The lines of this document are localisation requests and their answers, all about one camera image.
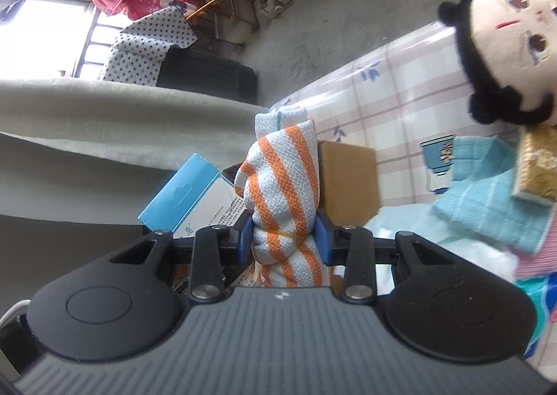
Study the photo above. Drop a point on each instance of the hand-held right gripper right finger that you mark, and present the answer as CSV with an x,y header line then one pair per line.
x,y
322,240

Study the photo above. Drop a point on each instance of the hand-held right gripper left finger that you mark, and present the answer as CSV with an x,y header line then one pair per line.
x,y
246,240

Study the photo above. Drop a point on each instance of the brown cardboard box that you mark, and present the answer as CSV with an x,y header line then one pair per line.
x,y
348,177

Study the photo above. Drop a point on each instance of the orange striped towel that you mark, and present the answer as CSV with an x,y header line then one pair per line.
x,y
283,177

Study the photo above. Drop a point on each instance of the light blue bandage box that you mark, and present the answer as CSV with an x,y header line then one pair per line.
x,y
191,190

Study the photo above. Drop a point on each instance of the teal checked towel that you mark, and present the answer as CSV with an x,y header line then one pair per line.
x,y
487,199

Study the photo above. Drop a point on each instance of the gold tissue pack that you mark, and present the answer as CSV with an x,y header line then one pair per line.
x,y
537,168

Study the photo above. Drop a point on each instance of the white and teal plastic bag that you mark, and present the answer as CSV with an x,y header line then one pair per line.
x,y
413,247

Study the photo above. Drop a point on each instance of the dark ribbed cloth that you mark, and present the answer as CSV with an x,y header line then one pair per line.
x,y
209,73

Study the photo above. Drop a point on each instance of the white felt cloth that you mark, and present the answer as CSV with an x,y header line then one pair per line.
x,y
108,125

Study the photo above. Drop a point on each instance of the polka dot cloth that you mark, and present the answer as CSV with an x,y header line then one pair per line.
x,y
143,51

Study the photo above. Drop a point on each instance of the pink checked cloth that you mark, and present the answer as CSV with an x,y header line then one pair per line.
x,y
539,251

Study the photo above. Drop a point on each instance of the black-haired plush doll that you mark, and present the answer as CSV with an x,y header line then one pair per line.
x,y
500,51

